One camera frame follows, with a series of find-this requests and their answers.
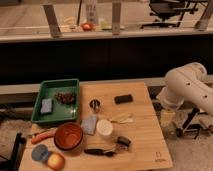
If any black eraser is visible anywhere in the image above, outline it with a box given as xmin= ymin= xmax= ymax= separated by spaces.
xmin=114 ymin=94 xmax=133 ymax=104

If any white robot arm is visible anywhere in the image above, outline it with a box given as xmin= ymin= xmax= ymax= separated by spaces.
xmin=157 ymin=62 xmax=213 ymax=117

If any white paper cup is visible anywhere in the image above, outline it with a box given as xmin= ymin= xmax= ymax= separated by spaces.
xmin=96 ymin=119 xmax=113 ymax=139

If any small metal cup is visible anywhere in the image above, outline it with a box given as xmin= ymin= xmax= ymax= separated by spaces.
xmin=89 ymin=99 xmax=101 ymax=113

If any pale yellow banana peel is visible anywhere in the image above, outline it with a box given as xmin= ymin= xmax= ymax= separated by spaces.
xmin=110 ymin=113 xmax=133 ymax=124

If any black binder clip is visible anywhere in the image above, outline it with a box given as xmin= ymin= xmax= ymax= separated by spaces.
xmin=116 ymin=136 xmax=131 ymax=148

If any dark grape bunch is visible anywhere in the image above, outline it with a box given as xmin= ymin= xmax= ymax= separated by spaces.
xmin=55 ymin=93 xmax=76 ymax=105

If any red-brown bowl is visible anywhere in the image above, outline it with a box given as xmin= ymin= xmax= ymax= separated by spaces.
xmin=54 ymin=122 xmax=83 ymax=151

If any black office chair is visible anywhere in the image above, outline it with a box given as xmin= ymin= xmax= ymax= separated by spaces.
xmin=141 ymin=0 xmax=198 ymax=29

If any green plastic tray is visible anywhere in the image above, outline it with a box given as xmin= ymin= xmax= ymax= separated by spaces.
xmin=31 ymin=79 xmax=80 ymax=125

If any orange round fruit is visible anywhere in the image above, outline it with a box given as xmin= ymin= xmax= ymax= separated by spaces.
xmin=47 ymin=153 xmax=65 ymax=171

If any red apple on ledge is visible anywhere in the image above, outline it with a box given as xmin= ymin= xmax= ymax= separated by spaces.
xmin=81 ymin=22 xmax=94 ymax=31

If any blue sponge in tray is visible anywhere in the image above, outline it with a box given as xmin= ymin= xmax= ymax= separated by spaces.
xmin=40 ymin=98 xmax=52 ymax=114

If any orange carrot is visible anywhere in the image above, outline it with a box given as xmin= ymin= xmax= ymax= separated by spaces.
xmin=31 ymin=132 xmax=55 ymax=144

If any blue round lid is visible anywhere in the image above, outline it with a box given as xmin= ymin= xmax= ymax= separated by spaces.
xmin=31 ymin=144 xmax=49 ymax=163

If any black chair at left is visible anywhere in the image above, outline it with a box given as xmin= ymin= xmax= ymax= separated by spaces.
xmin=0 ymin=133 xmax=26 ymax=171

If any black handled tool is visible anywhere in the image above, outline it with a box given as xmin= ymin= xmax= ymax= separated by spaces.
xmin=84 ymin=149 xmax=116 ymax=157

